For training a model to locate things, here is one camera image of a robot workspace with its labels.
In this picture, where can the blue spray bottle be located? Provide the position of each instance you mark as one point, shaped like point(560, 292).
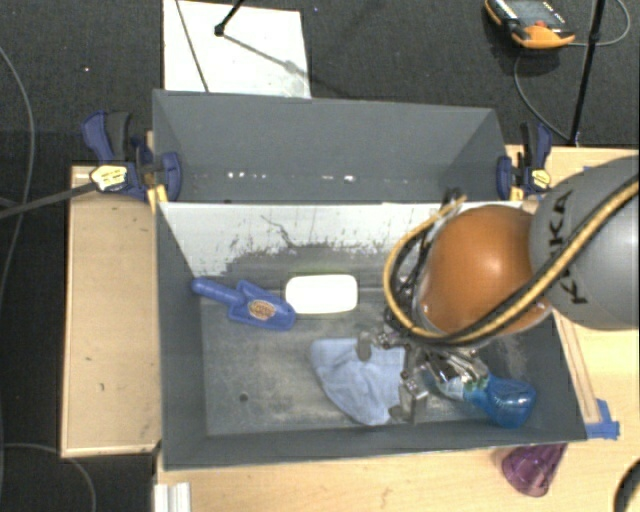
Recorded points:
point(505, 400)

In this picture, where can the blue toy scoop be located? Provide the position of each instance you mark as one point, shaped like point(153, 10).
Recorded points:
point(255, 307)

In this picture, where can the grey metal bin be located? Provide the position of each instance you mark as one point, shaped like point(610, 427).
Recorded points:
point(280, 380)

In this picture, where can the pale wood board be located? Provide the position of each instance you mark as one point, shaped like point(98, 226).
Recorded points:
point(112, 325)

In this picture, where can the white soap bar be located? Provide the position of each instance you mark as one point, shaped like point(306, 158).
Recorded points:
point(322, 294)

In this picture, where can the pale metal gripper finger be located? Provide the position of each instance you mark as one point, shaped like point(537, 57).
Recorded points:
point(409, 397)
point(367, 345)

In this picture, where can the purple plastic cup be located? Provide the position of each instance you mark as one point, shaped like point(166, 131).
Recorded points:
point(532, 467)

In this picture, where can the pale blue cloth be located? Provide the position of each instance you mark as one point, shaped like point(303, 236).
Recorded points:
point(350, 380)

